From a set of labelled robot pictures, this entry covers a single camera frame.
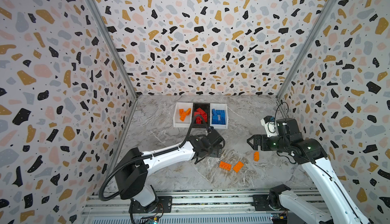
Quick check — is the orange long lego brick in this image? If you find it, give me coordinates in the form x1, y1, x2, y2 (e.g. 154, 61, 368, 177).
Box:
219, 161, 232, 171

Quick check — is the blue lego brick pair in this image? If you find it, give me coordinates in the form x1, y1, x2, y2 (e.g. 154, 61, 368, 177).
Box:
216, 110, 225, 118

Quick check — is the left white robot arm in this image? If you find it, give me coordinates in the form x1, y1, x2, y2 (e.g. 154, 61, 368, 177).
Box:
114, 129, 225, 213

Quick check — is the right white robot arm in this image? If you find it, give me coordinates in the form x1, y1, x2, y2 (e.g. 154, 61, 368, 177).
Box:
247, 133, 370, 224

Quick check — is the black middle bin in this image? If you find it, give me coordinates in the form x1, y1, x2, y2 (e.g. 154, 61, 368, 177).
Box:
192, 103, 211, 128

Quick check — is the right white bin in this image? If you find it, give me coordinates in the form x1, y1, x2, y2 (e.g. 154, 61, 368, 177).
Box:
210, 103, 229, 129

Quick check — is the white bin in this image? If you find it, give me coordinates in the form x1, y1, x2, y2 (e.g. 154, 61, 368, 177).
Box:
210, 103, 229, 129
173, 102, 193, 128

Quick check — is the left white bin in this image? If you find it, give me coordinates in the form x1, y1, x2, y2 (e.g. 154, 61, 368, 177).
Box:
173, 102, 193, 128

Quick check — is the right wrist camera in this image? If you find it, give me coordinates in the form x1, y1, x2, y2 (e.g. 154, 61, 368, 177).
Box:
261, 115, 278, 137

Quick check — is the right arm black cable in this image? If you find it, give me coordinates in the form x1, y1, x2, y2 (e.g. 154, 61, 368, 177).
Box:
274, 101, 289, 124

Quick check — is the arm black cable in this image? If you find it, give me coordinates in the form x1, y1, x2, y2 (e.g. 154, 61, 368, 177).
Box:
274, 101, 289, 124
98, 114, 212, 224

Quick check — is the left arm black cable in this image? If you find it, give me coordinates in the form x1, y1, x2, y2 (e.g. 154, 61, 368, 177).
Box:
98, 114, 212, 224

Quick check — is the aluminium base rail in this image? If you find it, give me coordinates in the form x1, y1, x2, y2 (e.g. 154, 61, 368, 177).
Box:
79, 189, 303, 224

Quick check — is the right corner aluminium post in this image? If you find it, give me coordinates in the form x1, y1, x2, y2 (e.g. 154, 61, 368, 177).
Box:
276, 0, 337, 101

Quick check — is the corner aluminium post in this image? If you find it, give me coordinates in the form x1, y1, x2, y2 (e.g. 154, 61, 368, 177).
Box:
85, 0, 137, 100
276, 0, 337, 101

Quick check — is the left corner aluminium post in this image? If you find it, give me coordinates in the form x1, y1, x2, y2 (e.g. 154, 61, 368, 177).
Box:
85, 0, 137, 100

